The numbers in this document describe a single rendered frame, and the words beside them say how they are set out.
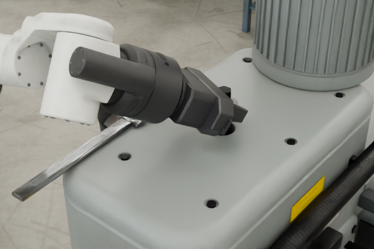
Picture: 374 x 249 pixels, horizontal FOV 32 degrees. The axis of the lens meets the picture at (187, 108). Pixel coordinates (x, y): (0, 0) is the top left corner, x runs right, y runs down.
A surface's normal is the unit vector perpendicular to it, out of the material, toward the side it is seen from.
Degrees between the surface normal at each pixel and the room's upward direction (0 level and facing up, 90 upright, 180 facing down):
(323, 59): 90
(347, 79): 90
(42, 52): 76
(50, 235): 0
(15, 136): 0
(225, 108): 52
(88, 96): 68
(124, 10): 0
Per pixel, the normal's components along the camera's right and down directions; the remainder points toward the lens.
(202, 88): 0.44, -0.85
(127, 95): -0.22, 0.25
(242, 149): 0.00, -0.83
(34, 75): 0.79, 0.11
